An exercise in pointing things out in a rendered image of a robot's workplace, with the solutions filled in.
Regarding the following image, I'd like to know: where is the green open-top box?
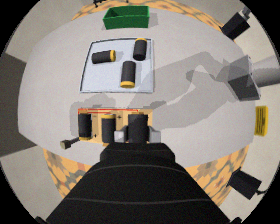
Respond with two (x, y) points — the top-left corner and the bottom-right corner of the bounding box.
(103, 5), (149, 30)

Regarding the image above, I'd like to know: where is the wooden battery holder board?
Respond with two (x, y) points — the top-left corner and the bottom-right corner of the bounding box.
(60, 108), (152, 150)

